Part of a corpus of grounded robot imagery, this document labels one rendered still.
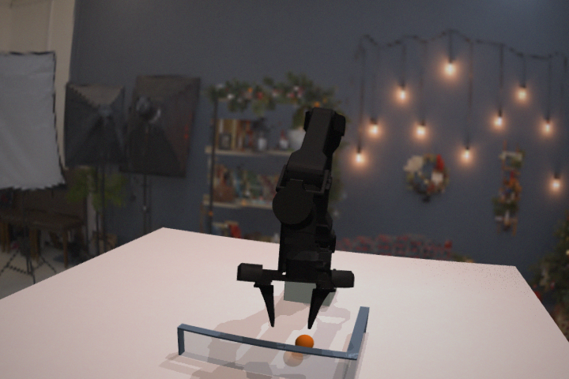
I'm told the orange ball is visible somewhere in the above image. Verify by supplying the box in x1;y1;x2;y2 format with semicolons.
295;335;314;347

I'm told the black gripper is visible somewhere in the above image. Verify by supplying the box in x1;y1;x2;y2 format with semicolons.
237;232;355;329

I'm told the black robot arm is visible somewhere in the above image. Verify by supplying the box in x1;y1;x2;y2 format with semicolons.
272;107;345;280

